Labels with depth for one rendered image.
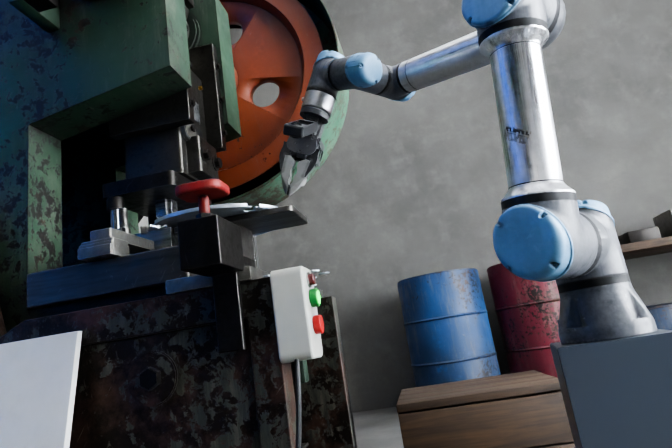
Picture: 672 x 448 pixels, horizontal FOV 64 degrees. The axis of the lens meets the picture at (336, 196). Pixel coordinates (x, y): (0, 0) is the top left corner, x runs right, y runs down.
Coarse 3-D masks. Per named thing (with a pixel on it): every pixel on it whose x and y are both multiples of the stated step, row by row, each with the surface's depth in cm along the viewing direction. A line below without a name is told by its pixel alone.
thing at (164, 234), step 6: (168, 228) 106; (138, 234) 107; (144, 234) 107; (150, 234) 107; (156, 234) 107; (162, 234) 106; (168, 234) 106; (174, 234) 108; (156, 240) 106; (162, 240) 106; (168, 240) 106; (174, 240) 107; (156, 246) 106; (162, 246) 106; (168, 246) 106
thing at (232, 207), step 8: (192, 208) 99; (216, 208) 99; (224, 208) 99; (232, 208) 100; (240, 208) 101; (256, 208) 103; (264, 208) 104; (168, 216) 100; (176, 216) 100; (184, 216) 101; (192, 216) 101; (224, 216) 105; (160, 224) 103; (168, 224) 104; (176, 224) 105; (264, 232) 123
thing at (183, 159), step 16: (192, 80) 124; (192, 96) 122; (176, 128) 112; (192, 128) 114; (128, 144) 113; (144, 144) 112; (160, 144) 111; (176, 144) 111; (192, 144) 113; (208, 144) 118; (128, 160) 112; (144, 160) 111; (160, 160) 110; (176, 160) 110; (192, 160) 112; (208, 160) 116; (128, 176) 111; (192, 176) 113; (208, 176) 115
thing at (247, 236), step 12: (240, 216) 105; (252, 216) 104; (264, 216) 105; (276, 216) 106; (288, 216) 108; (300, 216) 109; (252, 228) 113; (264, 228) 114; (276, 228) 116; (252, 240) 114; (252, 252) 113; (252, 264) 111
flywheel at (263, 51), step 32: (224, 0) 170; (256, 0) 166; (288, 0) 162; (256, 32) 165; (288, 32) 163; (256, 64) 163; (288, 64) 161; (288, 96) 158; (256, 128) 157; (224, 160) 157; (256, 160) 151
